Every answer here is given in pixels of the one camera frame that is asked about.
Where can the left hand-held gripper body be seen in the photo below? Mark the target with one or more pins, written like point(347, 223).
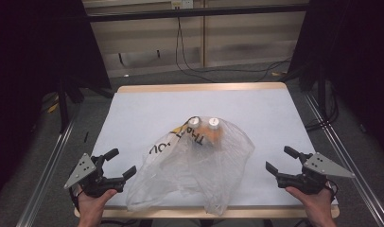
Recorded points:
point(92, 179)

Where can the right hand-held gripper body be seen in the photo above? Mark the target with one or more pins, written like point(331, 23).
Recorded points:
point(310, 181)

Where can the clear printed plastic bag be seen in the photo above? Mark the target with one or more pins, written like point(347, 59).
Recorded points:
point(193, 176)

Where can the person's right hand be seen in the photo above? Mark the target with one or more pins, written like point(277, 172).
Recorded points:
point(317, 205)

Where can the person's left hand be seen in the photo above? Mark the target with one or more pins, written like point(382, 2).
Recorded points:
point(90, 206)

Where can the black metal stand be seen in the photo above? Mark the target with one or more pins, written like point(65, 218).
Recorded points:
point(63, 107)
point(322, 94)

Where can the orange bottle with white cap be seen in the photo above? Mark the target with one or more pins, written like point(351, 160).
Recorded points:
point(195, 129)
point(214, 130)

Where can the black curtain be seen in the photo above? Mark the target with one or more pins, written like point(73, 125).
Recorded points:
point(29, 78)
point(360, 63)

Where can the black horizontal bar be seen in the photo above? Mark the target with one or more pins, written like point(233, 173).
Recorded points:
point(196, 13)

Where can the metal floor rail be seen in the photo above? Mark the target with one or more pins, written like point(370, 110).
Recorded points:
point(354, 167)
point(45, 176)

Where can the white wall power outlet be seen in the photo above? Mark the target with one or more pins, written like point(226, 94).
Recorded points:
point(182, 3)

